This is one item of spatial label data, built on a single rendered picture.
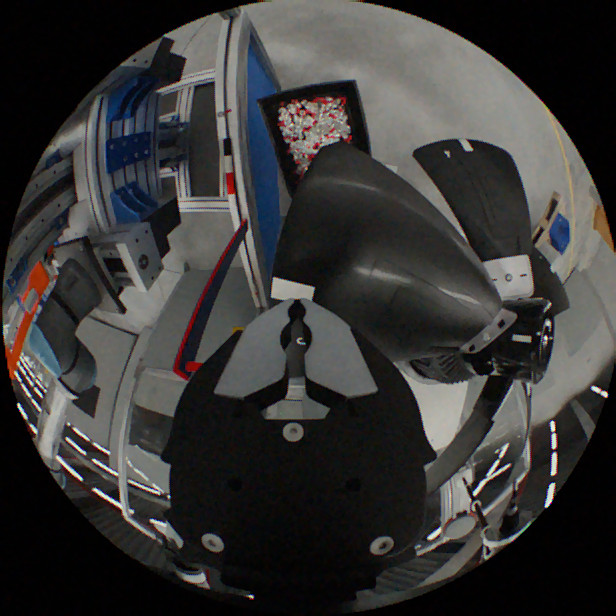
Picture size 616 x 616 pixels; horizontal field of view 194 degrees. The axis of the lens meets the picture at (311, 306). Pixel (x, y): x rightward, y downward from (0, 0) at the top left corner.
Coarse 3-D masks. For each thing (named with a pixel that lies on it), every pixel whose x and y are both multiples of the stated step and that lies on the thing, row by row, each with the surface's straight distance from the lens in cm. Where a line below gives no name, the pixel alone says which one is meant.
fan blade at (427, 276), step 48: (336, 144) 14; (336, 192) 13; (384, 192) 13; (288, 240) 13; (336, 240) 12; (384, 240) 13; (432, 240) 14; (336, 288) 13; (384, 288) 14; (432, 288) 15; (480, 288) 19; (384, 336) 17; (432, 336) 20
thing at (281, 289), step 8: (280, 280) 14; (272, 288) 14; (280, 288) 14; (288, 288) 14; (296, 288) 14; (304, 288) 13; (312, 288) 13; (272, 296) 14; (280, 296) 14; (288, 296) 14; (296, 296) 14; (304, 296) 14; (312, 296) 14
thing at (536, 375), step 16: (512, 304) 33; (528, 304) 31; (544, 304) 31; (528, 320) 29; (544, 320) 32; (512, 336) 29; (480, 352) 34; (496, 352) 31; (512, 352) 30; (528, 352) 29; (544, 352) 36; (480, 368) 36; (496, 368) 33; (512, 368) 31; (528, 368) 29; (544, 368) 37
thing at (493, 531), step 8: (520, 512) 37; (528, 512) 36; (520, 520) 35; (528, 520) 34; (496, 528) 35; (520, 528) 33; (488, 536) 34; (496, 536) 33; (504, 536) 33; (512, 536) 32; (488, 544) 33; (496, 544) 33; (488, 552) 40
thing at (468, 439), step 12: (468, 420) 39; (480, 420) 34; (492, 420) 30; (468, 432) 36; (480, 432) 31; (456, 444) 37; (468, 444) 32; (480, 444) 29; (444, 456) 39; (456, 456) 33; (468, 456) 29; (432, 468) 41; (444, 468) 34; (456, 468) 29; (432, 480) 34; (444, 480) 28; (432, 492) 28
